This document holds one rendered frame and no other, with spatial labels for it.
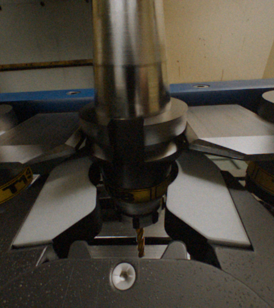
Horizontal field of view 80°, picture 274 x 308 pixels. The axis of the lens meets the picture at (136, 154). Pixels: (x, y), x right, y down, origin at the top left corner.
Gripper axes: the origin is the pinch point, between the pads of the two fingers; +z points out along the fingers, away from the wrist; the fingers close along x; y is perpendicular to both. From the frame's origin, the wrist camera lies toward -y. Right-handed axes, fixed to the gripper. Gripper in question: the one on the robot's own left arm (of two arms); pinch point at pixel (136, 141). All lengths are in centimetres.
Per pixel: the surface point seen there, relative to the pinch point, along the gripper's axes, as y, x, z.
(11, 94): -2.9, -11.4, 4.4
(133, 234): 29.8, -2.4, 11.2
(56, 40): -10, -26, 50
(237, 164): 59, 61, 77
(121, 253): 29.8, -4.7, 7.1
